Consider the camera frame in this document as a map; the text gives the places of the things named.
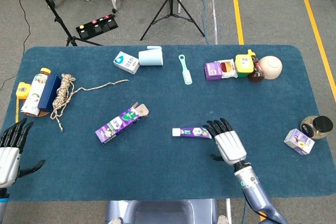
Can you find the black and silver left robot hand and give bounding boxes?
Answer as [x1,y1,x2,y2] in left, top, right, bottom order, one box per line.
[0,118,46,189]

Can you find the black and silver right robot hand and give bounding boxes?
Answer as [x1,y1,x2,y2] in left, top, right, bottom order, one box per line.
[202,118,249,167]

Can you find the purple toothpaste tube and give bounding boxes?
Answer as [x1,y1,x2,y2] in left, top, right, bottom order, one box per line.
[172,126,212,140]

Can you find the purple toothpaste box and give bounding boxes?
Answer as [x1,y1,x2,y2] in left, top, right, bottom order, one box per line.
[94,102,149,145]

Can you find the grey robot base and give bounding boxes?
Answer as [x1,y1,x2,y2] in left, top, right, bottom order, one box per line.
[104,198,219,224]

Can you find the navy blue box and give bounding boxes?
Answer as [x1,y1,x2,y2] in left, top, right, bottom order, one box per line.
[37,74,62,113]

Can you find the yellow and green drink box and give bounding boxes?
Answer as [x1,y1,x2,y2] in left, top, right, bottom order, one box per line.
[234,49,257,78]

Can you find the black foot pedal box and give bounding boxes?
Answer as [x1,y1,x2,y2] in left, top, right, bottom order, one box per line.
[76,14,118,40]

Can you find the brown round coaster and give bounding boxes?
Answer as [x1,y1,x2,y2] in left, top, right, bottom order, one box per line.
[22,98,50,118]

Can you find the drink bottle with yellow cap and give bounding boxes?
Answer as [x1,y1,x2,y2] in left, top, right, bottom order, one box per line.
[20,68,51,116]

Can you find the yellow tape measure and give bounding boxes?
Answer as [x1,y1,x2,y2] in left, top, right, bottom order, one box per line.
[15,82,32,124]

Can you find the purple and white juice carton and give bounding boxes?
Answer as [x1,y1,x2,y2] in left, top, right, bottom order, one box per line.
[283,128,315,156]

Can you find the blue table mat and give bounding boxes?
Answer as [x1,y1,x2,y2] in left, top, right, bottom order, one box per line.
[0,45,336,201]

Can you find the small purple carton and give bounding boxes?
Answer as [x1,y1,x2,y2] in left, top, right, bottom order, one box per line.
[204,61,223,82]

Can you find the white and red snack packet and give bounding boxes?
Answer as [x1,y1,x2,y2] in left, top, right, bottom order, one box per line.
[220,59,238,79]

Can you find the dark sauce bottle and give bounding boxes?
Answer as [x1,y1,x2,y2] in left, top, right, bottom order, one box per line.
[248,56,265,82]

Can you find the mint green brush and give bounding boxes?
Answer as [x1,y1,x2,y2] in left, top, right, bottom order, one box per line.
[178,54,193,86]

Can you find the beige bowl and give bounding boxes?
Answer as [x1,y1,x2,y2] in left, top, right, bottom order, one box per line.
[258,55,283,80]

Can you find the glass jar with black lid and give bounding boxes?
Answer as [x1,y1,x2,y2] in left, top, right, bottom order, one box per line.
[300,115,334,140]

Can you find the light blue plastic cup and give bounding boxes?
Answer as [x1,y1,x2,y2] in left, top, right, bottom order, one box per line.
[138,46,164,67]

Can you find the white and blue milk carton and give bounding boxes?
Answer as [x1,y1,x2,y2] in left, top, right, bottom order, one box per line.
[113,51,140,75]

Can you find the black light stand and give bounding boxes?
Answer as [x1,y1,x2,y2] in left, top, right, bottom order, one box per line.
[26,0,103,47]

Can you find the beige braided rope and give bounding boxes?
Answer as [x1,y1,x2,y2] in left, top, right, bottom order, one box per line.
[50,73,130,132]

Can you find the black floor cable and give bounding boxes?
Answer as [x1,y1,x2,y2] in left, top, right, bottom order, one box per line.
[0,0,32,90]

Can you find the blue floor cable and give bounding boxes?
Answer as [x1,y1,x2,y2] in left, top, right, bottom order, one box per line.
[187,0,211,45]

